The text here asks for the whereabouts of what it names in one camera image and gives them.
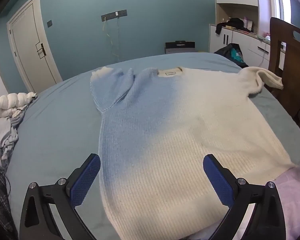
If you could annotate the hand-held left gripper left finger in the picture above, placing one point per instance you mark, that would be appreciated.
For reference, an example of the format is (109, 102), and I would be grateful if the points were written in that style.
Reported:
(86, 177)

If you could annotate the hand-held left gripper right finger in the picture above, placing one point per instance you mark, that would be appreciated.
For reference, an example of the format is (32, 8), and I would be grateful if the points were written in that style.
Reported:
(218, 180)

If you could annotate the white knit sweater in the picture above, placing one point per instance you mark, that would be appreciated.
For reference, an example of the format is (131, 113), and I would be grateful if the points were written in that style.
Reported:
(180, 130)

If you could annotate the bed with blue sheet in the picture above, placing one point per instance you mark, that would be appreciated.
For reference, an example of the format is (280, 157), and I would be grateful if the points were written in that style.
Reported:
(57, 130)

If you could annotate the pink cloth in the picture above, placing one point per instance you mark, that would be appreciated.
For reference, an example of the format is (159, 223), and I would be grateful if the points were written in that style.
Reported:
(295, 200)

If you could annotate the dark plaid cloth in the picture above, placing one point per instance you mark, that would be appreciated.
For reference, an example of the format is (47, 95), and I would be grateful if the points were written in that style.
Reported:
(0, 200)

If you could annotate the grey cloth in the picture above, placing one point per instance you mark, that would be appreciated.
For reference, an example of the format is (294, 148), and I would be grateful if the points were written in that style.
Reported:
(5, 137)

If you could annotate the white puffer jacket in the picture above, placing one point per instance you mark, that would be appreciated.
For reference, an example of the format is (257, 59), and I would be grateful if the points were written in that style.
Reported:
(8, 103)

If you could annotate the teal packet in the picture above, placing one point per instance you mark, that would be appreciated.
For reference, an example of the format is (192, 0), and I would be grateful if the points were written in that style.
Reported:
(236, 54)

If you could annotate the black bag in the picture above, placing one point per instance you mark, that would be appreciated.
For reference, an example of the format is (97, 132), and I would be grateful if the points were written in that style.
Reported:
(227, 52)

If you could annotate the dark wooden chair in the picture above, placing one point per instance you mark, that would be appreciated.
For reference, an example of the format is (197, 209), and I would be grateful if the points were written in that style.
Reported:
(287, 67)

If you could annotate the white drawer cabinet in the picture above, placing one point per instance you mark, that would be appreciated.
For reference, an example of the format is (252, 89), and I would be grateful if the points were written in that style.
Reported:
(242, 45)

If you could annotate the black and grey box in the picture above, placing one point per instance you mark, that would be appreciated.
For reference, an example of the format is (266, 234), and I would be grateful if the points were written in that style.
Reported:
(180, 47)

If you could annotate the white door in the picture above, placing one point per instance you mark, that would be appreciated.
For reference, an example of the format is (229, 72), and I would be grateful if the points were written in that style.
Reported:
(32, 47)

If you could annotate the black garment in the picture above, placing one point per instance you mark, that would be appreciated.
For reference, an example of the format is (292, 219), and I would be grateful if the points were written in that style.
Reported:
(230, 24)

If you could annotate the window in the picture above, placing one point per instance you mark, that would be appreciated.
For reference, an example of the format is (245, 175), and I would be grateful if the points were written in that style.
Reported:
(281, 0)

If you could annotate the dark light switch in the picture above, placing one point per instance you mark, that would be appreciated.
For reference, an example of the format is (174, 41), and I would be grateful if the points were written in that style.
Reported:
(49, 23)

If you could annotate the dark wall outlet panel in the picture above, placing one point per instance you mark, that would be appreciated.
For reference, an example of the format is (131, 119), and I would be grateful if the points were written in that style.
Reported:
(114, 14)

